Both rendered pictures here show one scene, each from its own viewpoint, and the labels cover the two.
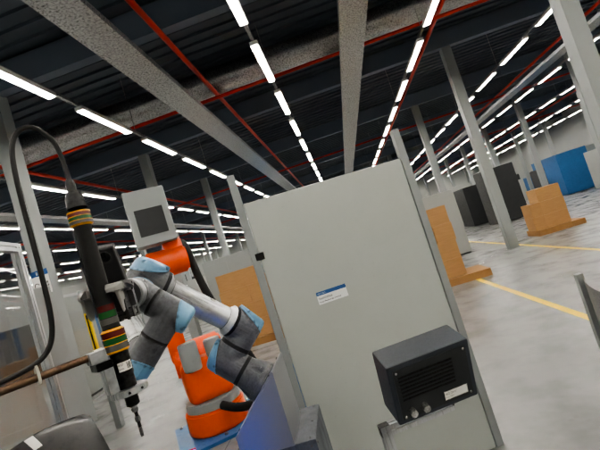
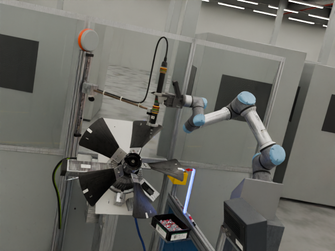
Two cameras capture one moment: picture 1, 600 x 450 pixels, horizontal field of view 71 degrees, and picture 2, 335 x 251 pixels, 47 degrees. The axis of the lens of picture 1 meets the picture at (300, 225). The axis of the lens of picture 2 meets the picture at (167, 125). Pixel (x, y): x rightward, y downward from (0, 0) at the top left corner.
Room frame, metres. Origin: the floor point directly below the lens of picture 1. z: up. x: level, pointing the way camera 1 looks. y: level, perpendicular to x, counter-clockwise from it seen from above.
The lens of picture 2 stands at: (0.49, -1.92, 1.97)
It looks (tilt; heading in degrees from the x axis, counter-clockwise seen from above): 12 degrees down; 80
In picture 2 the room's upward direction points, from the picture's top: 11 degrees clockwise
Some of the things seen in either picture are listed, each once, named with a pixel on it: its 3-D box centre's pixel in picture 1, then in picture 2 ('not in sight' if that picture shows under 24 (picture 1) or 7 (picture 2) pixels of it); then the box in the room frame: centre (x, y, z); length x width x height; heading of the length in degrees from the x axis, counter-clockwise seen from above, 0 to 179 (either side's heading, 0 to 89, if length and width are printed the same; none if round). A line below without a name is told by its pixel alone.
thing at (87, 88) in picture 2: not in sight; (89, 88); (0.38, 0.86, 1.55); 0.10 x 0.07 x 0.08; 134
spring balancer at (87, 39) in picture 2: not in sight; (87, 40); (0.31, 0.93, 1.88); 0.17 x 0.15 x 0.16; 9
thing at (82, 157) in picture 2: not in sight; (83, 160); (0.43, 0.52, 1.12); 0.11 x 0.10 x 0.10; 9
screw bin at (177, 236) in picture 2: not in sight; (170, 226); (1.03, 0.27, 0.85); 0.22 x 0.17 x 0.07; 114
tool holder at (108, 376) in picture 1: (118, 370); (152, 117); (0.81, 0.42, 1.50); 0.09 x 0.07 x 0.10; 134
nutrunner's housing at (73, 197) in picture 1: (101, 290); (158, 93); (0.82, 0.41, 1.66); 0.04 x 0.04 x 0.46
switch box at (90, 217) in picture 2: not in sight; (93, 204); (0.54, 0.70, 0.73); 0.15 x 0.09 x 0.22; 99
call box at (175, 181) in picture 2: not in sight; (177, 175); (1.12, 0.76, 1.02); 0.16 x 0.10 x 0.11; 99
